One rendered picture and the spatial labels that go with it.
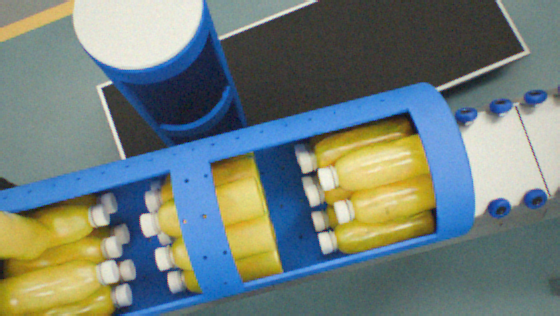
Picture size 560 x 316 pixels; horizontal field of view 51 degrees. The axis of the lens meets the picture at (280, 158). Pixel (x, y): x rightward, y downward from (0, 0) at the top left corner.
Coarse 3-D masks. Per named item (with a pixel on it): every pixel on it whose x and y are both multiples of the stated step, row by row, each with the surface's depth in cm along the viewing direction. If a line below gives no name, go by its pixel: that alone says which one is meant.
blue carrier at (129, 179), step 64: (256, 128) 102; (320, 128) 97; (448, 128) 94; (0, 192) 103; (64, 192) 97; (128, 192) 117; (192, 192) 94; (448, 192) 94; (128, 256) 119; (192, 256) 93; (320, 256) 112
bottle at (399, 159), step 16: (384, 144) 100; (400, 144) 99; (416, 144) 98; (352, 160) 98; (368, 160) 98; (384, 160) 98; (400, 160) 98; (416, 160) 98; (336, 176) 99; (352, 176) 98; (368, 176) 98; (384, 176) 98; (400, 176) 99; (416, 176) 100
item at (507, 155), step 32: (480, 128) 125; (512, 128) 125; (544, 128) 125; (480, 160) 124; (512, 160) 123; (544, 160) 123; (480, 192) 122; (512, 192) 122; (512, 224) 127; (384, 256) 126
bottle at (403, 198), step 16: (368, 192) 101; (384, 192) 101; (400, 192) 101; (416, 192) 100; (432, 192) 101; (352, 208) 102; (368, 208) 101; (384, 208) 100; (400, 208) 101; (416, 208) 101; (432, 208) 103
